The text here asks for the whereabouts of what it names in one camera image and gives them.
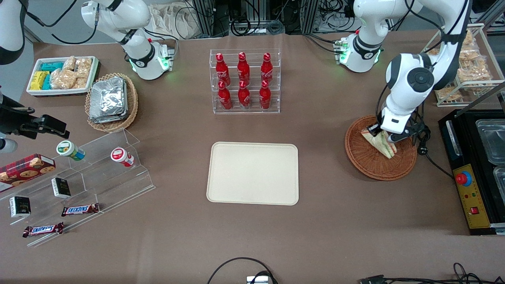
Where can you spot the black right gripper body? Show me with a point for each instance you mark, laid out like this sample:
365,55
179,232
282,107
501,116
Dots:
12,120

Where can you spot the triangle sandwich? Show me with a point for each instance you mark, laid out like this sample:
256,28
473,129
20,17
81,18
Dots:
386,148

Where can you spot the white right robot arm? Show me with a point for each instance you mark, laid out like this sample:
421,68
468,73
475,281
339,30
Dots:
118,15

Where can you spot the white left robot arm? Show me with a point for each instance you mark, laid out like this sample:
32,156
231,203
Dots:
406,83

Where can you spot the white rectangular snack tray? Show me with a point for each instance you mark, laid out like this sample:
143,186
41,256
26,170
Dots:
39,93

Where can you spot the round brown wicker basket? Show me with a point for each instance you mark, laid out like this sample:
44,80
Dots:
375,169

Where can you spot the oval light wicker basket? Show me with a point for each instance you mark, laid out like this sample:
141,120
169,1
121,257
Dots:
133,106

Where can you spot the cream plastic tray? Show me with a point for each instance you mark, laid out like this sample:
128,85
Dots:
252,173

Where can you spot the green lid yogurt cup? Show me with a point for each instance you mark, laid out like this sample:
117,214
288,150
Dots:
66,148

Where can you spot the teal snack packet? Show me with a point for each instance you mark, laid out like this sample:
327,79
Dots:
52,66
47,82

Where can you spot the red tartan cookie box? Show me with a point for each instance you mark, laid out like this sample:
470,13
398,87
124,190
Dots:
23,169

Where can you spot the clear wrapped rice cracker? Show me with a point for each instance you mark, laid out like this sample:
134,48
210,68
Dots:
62,79
84,67
69,63
80,83

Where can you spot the bagged bread snack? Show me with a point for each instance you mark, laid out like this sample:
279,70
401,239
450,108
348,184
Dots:
468,37
447,92
475,75
473,56

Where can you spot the yellow snack packet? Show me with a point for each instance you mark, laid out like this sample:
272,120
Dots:
38,80

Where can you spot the silver foil pouch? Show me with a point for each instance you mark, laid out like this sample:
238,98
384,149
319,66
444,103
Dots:
107,96
110,120

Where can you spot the small black tea box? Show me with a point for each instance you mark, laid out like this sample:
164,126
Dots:
19,207
61,188

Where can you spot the red emergency stop button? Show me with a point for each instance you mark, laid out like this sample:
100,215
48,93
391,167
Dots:
462,178

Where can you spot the red lid yogurt cup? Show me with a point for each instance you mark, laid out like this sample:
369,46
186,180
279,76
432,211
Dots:
118,154

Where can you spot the clear acrylic stepped shelf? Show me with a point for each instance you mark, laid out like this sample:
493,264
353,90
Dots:
102,185

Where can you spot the clear plastic container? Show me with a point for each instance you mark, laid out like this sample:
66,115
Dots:
500,181
493,142

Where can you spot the Snickers chocolate bar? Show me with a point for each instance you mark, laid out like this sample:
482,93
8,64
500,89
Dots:
80,210
42,230

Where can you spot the black box with yellow panel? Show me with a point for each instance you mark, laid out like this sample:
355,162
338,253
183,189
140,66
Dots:
471,197

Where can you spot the red cola bottle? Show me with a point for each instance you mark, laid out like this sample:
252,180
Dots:
267,68
244,98
264,97
221,69
243,67
225,98

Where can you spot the clear acrylic bottle rack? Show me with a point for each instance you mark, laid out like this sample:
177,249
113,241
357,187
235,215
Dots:
252,111

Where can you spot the beige cloth bag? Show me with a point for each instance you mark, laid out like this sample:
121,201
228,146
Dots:
173,19

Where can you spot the small silver device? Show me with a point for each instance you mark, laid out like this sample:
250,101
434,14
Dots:
258,280

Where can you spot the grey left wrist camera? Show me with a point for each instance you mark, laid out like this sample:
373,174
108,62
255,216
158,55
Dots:
394,138

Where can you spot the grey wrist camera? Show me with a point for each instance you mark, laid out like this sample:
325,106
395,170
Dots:
394,138
8,146

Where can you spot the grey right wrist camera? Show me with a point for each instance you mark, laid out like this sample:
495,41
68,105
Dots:
8,146

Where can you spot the aluminium frame post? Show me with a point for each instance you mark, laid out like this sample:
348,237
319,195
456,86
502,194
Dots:
309,15
205,17

